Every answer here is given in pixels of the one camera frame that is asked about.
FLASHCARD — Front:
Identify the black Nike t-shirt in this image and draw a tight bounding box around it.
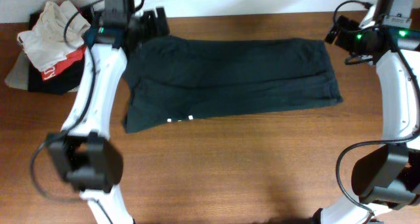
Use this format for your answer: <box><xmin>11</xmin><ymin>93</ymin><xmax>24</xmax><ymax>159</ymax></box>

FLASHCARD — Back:
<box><xmin>123</xmin><ymin>36</ymin><xmax>343</xmax><ymax>133</ymax></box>

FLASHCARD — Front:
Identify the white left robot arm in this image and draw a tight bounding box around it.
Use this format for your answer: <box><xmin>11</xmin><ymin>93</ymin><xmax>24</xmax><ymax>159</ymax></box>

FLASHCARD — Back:
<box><xmin>45</xmin><ymin>7</ymin><xmax>169</xmax><ymax>223</ymax></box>

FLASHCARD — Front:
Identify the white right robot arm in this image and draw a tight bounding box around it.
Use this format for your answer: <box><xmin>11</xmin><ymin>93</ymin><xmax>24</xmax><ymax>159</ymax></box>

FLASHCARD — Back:
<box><xmin>310</xmin><ymin>16</ymin><xmax>419</xmax><ymax>223</ymax></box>

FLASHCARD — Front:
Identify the red folded garment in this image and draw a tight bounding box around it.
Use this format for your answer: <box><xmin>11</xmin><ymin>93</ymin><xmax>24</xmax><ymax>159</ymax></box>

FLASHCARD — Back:
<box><xmin>41</xmin><ymin>47</ymin><xmax>86</xmax><ymax>81</ymax></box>

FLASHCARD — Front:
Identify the white crumpled garment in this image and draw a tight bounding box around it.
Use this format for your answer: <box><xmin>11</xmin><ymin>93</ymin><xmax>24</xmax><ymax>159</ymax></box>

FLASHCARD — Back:
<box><xmin>17</xmin><ymin>1</ymin><xmax>91</xmax><ymax>72</ymax></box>

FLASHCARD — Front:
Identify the black folded garment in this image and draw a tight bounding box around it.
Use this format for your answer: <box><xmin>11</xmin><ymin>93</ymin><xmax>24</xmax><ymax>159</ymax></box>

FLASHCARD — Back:
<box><xmin>27</xmin><ymin>12</ymin><xmax>90</xmax><ymax>95</ymax></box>

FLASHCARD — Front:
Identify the grey-green folded garment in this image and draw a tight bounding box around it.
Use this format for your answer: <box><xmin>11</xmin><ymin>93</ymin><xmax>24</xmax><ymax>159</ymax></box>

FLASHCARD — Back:
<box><xmin>5</xmin><ymin>51</ymin><xmax>30</xmax><ymax>91</ymax></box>

